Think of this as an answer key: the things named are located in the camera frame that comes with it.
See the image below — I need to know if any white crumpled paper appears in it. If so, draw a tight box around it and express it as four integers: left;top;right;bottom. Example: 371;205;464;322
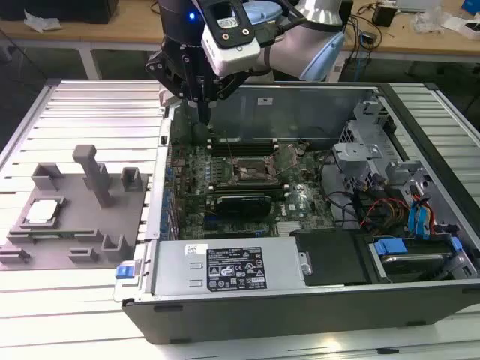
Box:
24;9;62;33

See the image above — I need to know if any white flat device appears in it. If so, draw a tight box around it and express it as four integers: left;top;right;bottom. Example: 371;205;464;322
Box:
397;0;440;11

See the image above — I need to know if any black open PC case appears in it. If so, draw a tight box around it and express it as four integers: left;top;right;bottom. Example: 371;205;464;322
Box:
120;79;480;345

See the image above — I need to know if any CPU socket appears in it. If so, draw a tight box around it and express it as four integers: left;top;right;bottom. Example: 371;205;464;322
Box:
231;155;274;185

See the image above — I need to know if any blue flat data cable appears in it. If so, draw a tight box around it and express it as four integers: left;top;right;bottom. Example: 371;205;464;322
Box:
407;194;434;241

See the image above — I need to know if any black graphics card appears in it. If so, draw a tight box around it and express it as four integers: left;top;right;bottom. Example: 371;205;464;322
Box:
215;193;274;219

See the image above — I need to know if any silver chipset heatsink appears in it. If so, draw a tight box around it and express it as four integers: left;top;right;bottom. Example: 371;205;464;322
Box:
276;220;302;238

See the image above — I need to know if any green RAM stick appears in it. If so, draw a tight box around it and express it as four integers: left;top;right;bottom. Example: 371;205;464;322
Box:
25;231;80;240

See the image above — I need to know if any black RAM slot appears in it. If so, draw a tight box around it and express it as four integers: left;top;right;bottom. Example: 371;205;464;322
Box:
213;187;290;194
211;150;277;156
209;136;278;142
209;140;278;146
210;145;278;152
209;181;289;188

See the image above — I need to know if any large black box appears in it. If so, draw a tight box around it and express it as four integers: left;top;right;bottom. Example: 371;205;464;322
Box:
0;0;119;23

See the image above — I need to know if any black plastic shroud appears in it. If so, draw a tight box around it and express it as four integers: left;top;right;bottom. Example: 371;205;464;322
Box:
290;229;372;287

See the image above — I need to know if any clear plastic bag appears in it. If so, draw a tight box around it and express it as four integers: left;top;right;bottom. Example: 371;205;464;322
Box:
410;7;447;35

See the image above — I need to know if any grey parts rack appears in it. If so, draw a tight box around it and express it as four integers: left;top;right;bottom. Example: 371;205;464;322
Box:
0;144;153;271

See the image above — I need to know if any metal disk bay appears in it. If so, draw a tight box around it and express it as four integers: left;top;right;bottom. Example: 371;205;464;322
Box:
384;159;472;282

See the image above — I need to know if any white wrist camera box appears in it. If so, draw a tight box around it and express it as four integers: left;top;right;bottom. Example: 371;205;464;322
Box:
201;0;263;78

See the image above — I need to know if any green motherboard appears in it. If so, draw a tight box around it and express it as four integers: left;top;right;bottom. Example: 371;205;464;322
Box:
164;137;337;241

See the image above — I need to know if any grey power supply unit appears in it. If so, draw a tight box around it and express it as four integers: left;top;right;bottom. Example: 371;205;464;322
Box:
151;239;313;298

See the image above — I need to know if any small black cube device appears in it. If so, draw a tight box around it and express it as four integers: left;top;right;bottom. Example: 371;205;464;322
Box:
372;4;398;28

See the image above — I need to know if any red yellow wire bundle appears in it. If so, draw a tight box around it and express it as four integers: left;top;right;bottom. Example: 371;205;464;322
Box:
358;196;410;230

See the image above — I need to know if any black camera cable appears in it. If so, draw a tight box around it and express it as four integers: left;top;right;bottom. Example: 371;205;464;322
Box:
258;0;344;49

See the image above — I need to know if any blue case latch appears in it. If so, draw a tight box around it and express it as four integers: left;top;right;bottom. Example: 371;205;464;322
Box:
115;263;136;281

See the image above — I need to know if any hard disk in blue carrier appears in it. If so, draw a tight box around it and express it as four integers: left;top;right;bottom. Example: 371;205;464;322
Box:
369;235;464;283

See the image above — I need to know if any white cardboard box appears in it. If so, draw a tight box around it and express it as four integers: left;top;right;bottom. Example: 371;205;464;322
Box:
442;14;480;41

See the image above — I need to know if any silver CPU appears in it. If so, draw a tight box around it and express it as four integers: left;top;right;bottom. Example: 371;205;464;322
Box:
22;198;63;225

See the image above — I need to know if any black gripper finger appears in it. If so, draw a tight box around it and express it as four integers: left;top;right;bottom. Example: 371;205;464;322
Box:
204;70;249;125
145;55;206;125

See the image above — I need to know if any grey metal drive cage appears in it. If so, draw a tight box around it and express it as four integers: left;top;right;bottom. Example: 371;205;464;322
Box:
331;119;398;196

